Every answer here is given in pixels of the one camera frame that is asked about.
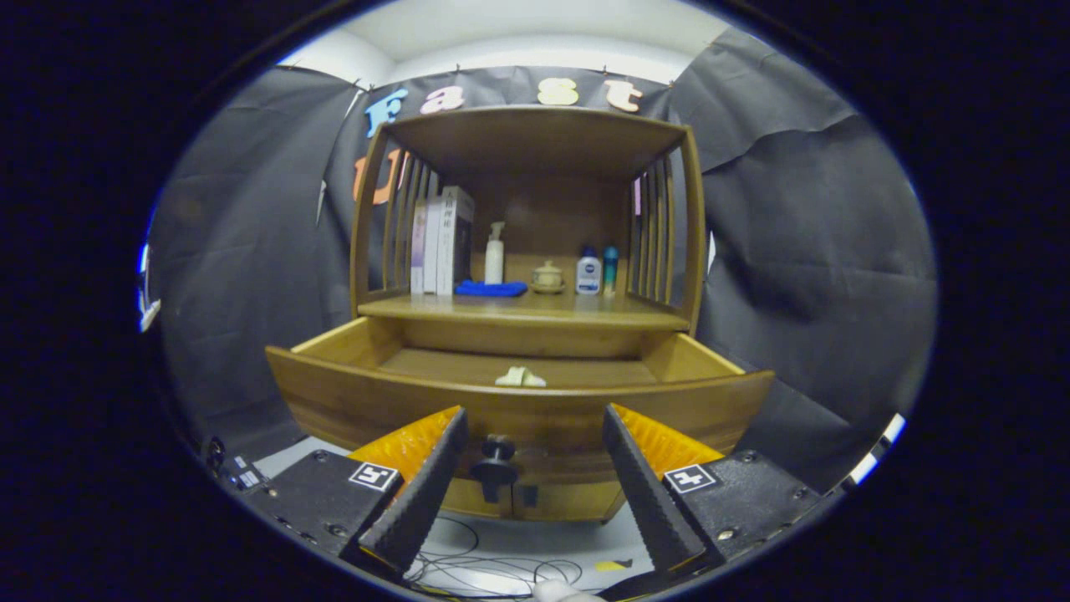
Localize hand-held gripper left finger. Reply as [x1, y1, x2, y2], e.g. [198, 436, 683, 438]
[242, 406, 471, 578]

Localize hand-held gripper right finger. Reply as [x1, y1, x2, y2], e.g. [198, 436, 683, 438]
[602, 403, 837, 578]

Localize black drawer knob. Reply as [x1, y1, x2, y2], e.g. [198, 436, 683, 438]
[470, 435, 521, 504]

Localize wooden cabinet door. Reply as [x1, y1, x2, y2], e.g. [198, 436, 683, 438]
[510, 482, 628, 523]
[441, 478, 512, 521]

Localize wooden countertop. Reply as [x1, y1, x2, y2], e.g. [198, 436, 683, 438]
[358, 288, 693, 331]

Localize wooden cabinet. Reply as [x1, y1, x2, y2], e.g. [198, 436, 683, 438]
[351, 105, 707, 523]

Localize blue folded cloth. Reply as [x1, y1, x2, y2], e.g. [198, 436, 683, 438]
[454, 279, 529, 298]

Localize white bottle with blue cap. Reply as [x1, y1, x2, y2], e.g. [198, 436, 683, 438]
[575, 245, 603, 296]

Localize pale lidded tea bowl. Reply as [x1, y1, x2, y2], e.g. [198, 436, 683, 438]
[530, 260, 567, 295]

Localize white pump bottle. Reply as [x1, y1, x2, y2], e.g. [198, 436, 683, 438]
[485, 222, 507, 285]

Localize thin white book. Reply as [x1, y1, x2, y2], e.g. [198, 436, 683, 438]
[423, 197, 444, 295]

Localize purple-spine book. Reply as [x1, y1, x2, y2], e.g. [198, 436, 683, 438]
[410, 199, 429, 295]

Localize large dark-cover book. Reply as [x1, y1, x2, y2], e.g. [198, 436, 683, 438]
[436, 186, 476, 297]

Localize thin black floor cables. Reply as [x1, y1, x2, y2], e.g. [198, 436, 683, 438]
[405, 514, 586, 599]

